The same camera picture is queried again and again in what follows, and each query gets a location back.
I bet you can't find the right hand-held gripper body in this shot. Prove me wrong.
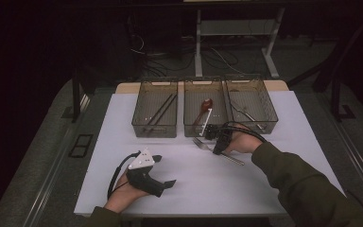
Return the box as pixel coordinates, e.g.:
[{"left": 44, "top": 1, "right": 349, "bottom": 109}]
[{"left": 201, "top": 108, "right": 234, "bottom": 148}]

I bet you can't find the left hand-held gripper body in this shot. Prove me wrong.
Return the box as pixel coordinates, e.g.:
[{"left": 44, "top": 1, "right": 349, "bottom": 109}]
[{"left": 126, "top": 148, "right": 166, "bottom": 199}]

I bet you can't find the metal fork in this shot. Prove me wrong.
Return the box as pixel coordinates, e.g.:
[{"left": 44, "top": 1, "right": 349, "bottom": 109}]
[{"left": 192, "top": 137, "right": 246, "bottom": 166}]

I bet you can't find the metal knife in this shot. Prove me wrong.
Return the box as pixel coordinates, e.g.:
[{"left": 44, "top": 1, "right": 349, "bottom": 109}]
[{"left": 232, "top": 103, "right": 264, "bottom": 131}]

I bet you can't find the brown wooden spoon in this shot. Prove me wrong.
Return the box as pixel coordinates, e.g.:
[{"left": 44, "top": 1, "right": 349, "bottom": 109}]
[{"left": 192, "top": 97, "right": 214, "bottom": 128}]

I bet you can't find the clear brown plastic bin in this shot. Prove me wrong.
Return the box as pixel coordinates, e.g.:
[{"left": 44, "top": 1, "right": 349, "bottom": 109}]
[
  {"left": 182, "top": 79, "right": 230, "bottom": 138},
  {"left": 131, "top": 79, "right": 179, "bottom": 139},
  {"left": 225, "top": 77, "right": 279, "bottom": 135}
]

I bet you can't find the black chopstick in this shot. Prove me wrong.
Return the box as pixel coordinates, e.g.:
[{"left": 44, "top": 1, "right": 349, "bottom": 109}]
[
  {"left": 151, "top": 94, "right": 178, "bottom": 127},
  {"left": 146, "top": 93, "right": 174, "bottom": 126}
]

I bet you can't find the person's right hand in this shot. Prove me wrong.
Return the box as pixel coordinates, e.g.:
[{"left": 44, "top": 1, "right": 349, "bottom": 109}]
[{"left": 228, "top": 123, "right": 264, "bottom": 155}]

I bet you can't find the person's left hand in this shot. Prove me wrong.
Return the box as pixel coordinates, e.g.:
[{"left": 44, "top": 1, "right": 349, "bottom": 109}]
[{"left": 103, "top": 169, "right": 149, "bottom": 214}]

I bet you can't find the white metal stand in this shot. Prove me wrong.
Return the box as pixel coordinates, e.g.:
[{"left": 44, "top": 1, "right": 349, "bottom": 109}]
[{"left": 194, "top": 8, "right": 286, "bottom": 79}]

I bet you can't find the black metal stand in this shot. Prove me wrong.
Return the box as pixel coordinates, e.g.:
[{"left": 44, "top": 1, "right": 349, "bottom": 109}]
[{"left": 311, "top": 9, "right": 363, "bottom": 122}]

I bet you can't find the right hand-held gripper cable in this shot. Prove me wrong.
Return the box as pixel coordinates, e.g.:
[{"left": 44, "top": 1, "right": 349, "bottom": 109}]
[{"left": 220, "top": 121, "right": 268, "bottom": 145}]

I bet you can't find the tangle of floor cables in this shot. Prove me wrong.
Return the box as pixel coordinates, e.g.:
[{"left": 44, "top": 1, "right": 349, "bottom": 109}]
[{"left": 129, "top": 34, "right": 244, "bottom": 78}]

